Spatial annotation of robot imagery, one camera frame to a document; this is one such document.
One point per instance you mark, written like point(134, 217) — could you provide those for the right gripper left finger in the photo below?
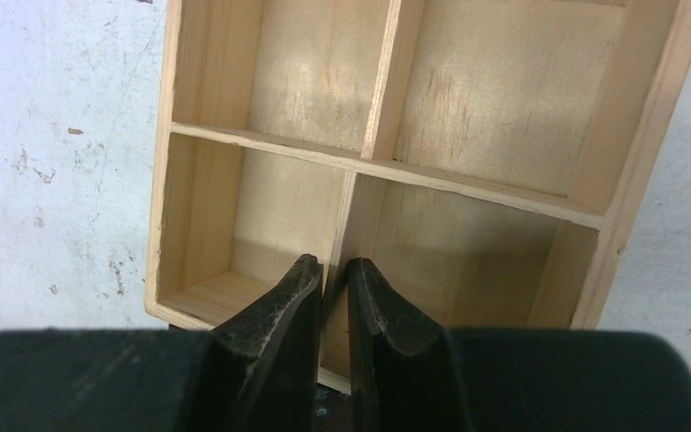
point(255, 372)

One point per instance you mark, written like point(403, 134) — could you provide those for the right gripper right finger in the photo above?
point(409, 373)

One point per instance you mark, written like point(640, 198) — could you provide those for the wooden compartment tray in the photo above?
point(490, 157)

